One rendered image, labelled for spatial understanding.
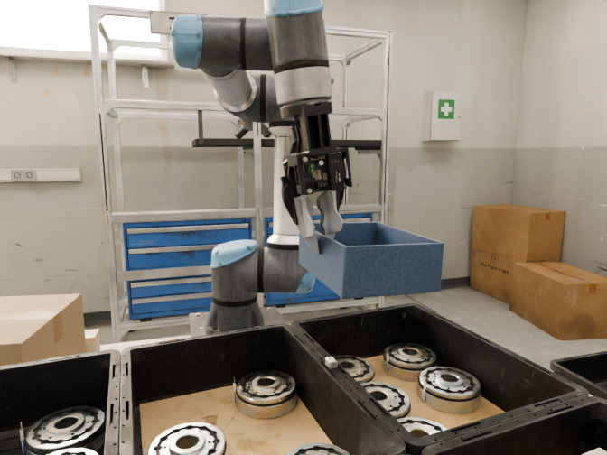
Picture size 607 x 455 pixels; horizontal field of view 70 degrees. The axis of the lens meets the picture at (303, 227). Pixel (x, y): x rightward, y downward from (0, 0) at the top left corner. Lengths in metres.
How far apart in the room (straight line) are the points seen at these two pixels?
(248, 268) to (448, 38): 3.47
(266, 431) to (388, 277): 0.31
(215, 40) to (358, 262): 0.38
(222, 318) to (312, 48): 0.71
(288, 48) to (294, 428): 0.55
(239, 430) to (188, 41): 0.59
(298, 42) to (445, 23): 3.70
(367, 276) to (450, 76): 3.70
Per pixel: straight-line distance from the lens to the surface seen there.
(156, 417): 0.80
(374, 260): 0.57
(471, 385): 0.84
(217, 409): 0.80
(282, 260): 1.04
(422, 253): 0.61
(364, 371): 0.84
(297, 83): 0.58
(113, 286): 2.65
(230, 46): 0.69
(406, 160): 3.92
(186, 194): 3.40
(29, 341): 1.02
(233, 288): 1.06
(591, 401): 0.72
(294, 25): 0.59
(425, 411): 0.80
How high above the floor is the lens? 1.25
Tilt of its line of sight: 9 degrees down
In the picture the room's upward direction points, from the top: straight up
